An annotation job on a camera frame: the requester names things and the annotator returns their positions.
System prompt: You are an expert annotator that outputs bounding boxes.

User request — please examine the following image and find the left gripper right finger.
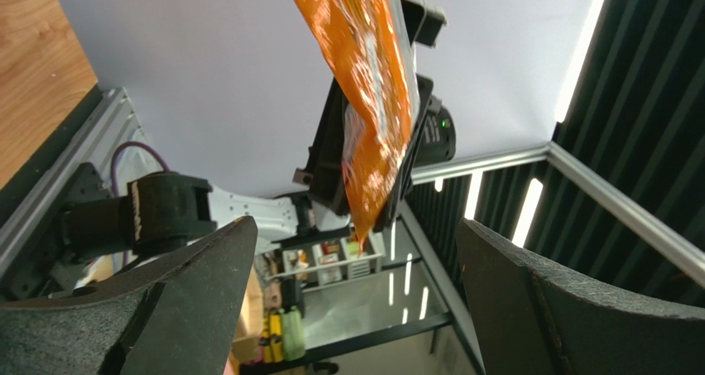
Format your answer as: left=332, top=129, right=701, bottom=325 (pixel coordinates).
left=456, top=220, right=704, bottom=374

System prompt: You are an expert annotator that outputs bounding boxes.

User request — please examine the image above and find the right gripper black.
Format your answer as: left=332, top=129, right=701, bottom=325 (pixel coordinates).
left=294, top=74, right=456, bottom=233

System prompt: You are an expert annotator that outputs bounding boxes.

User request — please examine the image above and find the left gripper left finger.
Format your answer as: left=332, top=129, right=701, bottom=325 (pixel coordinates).
left=1, top=216, right=258, bottom=374

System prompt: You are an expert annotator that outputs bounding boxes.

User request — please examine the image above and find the orange razor bag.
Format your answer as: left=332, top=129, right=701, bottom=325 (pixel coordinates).
left=294, top=0, right=420, bottom=247

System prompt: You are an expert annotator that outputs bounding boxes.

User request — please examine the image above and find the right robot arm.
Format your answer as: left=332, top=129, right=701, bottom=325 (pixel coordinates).
left=55, top=84, right=352, bottom=262

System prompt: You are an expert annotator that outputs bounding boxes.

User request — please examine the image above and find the background storage shelf unit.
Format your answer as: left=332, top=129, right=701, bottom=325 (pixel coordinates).
left=263, top=233, right=386, bottom=291

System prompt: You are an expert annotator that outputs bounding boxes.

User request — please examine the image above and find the aluminium rail frame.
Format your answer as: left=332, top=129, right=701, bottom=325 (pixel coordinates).
left=1, top=86, right=144, bottom=276

